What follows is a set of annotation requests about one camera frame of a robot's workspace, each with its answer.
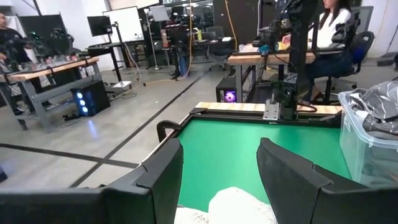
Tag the black metal table frame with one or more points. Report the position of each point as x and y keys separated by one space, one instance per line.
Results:
x=236 y=115

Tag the black office chair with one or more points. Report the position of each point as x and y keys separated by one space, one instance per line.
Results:
x=360 y=46

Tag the light grey waffle towel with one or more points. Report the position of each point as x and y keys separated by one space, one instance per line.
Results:
x=236 y=205

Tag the large black screen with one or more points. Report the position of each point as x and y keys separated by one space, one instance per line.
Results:
x=40 y=25

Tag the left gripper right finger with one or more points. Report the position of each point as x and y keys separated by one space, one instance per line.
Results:
x=295 y=186

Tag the wooden workbench with grey legs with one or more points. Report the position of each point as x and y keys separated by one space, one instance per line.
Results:
x=248 y=58
x=46 y=70

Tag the whiteboard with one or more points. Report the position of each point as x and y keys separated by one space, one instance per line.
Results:
x=124 y=25

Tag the computer tower with purple fan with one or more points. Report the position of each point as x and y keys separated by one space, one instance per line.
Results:
x=228 y=93

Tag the dark grey towel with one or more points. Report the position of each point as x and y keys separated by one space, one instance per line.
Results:
x=382 y=126

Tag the clear plastic storage bin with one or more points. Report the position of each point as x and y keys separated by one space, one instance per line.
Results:
x=357 y=155

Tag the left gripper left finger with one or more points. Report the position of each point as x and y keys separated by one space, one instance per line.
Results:
x=149 y=196

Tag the black monitor on stand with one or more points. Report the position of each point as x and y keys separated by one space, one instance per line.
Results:
x=99 y=25

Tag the person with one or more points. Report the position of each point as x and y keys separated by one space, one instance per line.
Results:
x=12 y=37
x=332 y=28

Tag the computer tower with blue lights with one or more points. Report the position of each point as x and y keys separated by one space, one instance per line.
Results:
x=93 y=96

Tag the grey checkered towel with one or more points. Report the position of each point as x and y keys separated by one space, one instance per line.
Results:
x=382 y=99

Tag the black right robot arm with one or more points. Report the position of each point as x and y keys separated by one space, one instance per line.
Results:
x=306 y=68

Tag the grey office chair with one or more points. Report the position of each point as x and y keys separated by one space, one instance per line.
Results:
x=214 y=32

